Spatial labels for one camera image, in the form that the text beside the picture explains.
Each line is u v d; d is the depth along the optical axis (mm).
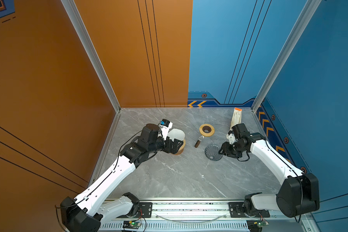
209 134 898
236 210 725
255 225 699
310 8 699
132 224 708
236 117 1021
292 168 441
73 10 707
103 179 430
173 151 632
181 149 870
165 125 632
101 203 419
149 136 531
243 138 601
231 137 788
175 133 875
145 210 732
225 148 740
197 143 923
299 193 408
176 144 624
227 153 750
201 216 730
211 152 920
